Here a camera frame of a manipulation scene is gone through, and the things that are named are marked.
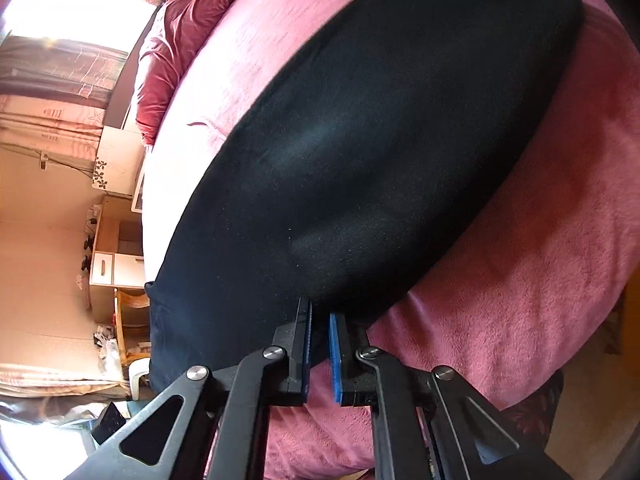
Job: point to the patterned pink curtain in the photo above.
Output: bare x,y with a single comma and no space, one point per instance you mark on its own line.
60,70

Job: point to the wooden desk with white drawer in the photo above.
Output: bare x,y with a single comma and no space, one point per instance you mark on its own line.
105,270

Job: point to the pink fleece bed blanket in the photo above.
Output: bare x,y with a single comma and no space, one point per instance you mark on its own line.
525,260

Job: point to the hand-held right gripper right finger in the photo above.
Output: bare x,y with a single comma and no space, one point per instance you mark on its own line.
336,360

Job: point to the dark brown headboard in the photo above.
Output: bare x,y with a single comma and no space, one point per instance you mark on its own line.
130,75

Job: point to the white plastic stool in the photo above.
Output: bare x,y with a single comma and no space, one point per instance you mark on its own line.
139,375

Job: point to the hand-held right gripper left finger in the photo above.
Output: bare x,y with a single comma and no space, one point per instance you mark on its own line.
306,350

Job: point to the white flower-print cabinet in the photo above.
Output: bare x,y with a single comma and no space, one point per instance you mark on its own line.
117,160

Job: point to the white bed frame panel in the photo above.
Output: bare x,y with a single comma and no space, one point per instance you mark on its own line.
139,190

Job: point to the pile of plastic bags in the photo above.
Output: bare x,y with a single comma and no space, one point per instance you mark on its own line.
106,347

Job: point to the black pants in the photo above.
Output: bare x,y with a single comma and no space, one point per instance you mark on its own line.
375,135

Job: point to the wooden chair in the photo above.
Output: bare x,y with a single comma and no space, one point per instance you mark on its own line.
131,310

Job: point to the red velvet duvet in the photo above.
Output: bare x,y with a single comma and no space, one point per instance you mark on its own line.
190,25

